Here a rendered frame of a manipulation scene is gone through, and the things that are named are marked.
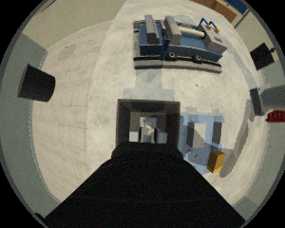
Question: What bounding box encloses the yellow brass block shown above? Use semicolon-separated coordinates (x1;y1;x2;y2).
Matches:
207;150;225;174

